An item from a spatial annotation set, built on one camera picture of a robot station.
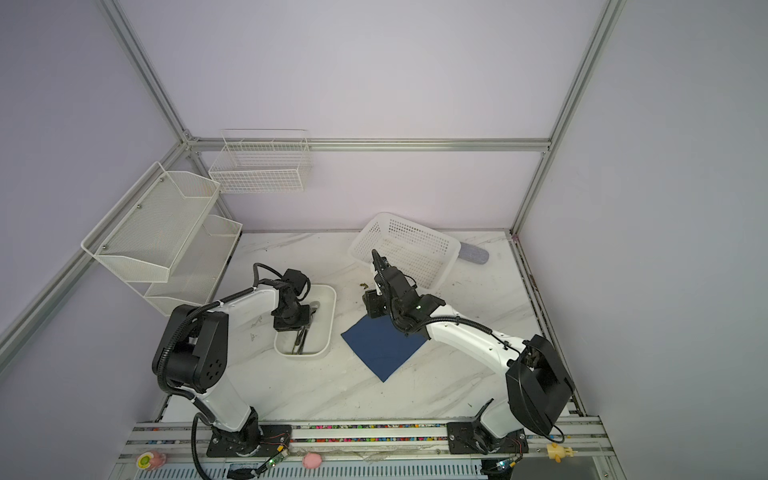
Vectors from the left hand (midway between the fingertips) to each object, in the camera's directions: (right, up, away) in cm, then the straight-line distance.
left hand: (298, 327), depth 92 cm
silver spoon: (0, -3, -1) cm, 4 cm away
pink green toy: (-26, -25, -25) cm, 43 cm away
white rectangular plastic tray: (+7, -3, +1) cm, 8 cm away
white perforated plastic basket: (+41, +24, +19) cm, 51 cm away
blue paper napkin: (+26, -5, -2) cm, 27 cm away
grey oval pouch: (+60, +24, +19) cm, 67 cm away
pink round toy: (+11, -26, -22) cm, 36 cm away
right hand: (+22, +11, -10) cm, 27 cm away
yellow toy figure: (+68, -23, -24) cm, 76 cm away
